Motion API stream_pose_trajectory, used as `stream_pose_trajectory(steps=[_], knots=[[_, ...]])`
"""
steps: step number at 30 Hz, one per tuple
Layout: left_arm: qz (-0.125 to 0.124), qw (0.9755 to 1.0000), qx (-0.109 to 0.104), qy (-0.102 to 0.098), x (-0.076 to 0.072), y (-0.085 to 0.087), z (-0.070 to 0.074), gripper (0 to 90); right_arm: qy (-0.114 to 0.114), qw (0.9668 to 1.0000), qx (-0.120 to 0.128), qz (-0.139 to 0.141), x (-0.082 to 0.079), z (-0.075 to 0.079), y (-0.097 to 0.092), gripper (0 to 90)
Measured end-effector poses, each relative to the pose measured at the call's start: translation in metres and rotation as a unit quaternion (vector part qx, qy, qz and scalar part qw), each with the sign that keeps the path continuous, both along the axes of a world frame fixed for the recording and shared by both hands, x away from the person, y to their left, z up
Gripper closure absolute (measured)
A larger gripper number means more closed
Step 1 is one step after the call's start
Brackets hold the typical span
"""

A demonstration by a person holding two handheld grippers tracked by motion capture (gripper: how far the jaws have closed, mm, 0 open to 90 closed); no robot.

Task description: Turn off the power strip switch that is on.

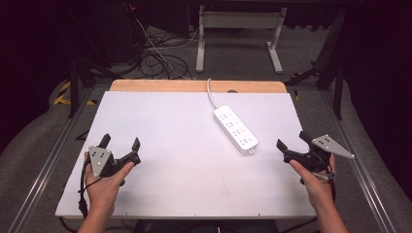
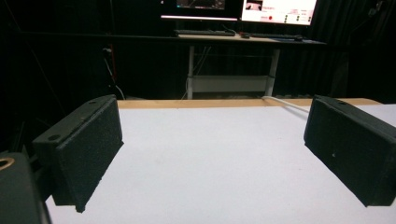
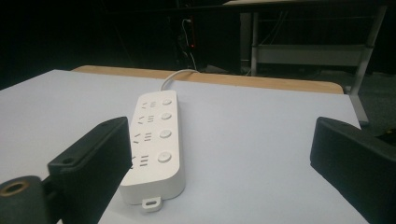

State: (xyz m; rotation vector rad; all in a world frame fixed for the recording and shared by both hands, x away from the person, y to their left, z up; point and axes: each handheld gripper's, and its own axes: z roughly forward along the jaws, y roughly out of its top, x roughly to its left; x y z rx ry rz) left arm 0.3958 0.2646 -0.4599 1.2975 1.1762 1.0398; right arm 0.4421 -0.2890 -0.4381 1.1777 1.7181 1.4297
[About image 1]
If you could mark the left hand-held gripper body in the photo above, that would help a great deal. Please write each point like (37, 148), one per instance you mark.
(101, 160)

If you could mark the aluminium floor rail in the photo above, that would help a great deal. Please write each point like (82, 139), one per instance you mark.
(353, 155)
(45, 168)

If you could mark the yellow black hazard tape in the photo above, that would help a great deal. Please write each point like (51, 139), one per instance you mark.
(64, 93)

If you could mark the person's right hand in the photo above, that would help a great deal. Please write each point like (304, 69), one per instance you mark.
(319, 187)

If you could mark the white metal stand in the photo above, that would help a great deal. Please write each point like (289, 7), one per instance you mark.
(240, 20)

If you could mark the black metal stand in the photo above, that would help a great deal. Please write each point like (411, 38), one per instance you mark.
(330, 61)

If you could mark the black tripod stand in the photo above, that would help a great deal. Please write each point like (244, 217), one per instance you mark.
(81, 71)

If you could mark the white table board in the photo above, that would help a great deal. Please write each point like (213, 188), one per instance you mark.
(181, 161)

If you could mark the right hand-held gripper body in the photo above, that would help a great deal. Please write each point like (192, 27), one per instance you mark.
(312, 159)

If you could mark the white power strip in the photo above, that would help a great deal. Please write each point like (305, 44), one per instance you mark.
(235, 128)

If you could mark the person's left hand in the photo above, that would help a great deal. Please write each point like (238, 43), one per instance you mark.
(102, 192)

